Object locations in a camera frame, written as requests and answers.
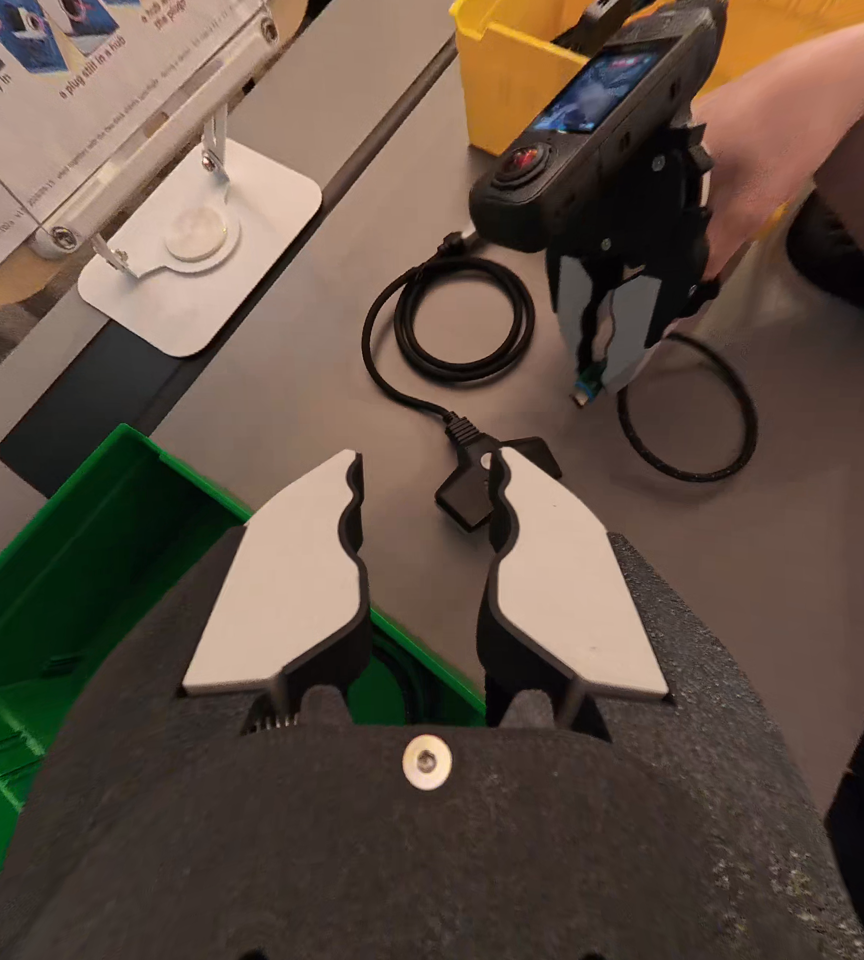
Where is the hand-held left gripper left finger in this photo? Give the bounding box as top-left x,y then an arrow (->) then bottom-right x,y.
182,450 -> 373,699

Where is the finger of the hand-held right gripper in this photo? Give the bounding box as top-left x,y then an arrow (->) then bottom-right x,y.
600,270 -> 680,394
548,248 -> 613,394

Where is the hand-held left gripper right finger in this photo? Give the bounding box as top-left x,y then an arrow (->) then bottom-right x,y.
477,447 -> 670,703

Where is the yellow plastic bin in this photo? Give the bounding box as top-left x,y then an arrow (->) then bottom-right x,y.
452,0 -> 864,159

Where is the thin black hub cable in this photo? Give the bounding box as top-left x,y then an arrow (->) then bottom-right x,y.
362,233 -> 538,451

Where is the green plastic bin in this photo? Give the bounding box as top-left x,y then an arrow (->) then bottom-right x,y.
0,425 -> 485,886

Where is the person's right hand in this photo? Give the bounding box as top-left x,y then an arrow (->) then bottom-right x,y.
695,68 -> 826,286

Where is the instruction sheet on wooden board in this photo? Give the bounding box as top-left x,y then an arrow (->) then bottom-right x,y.
0,0 -> 313,309

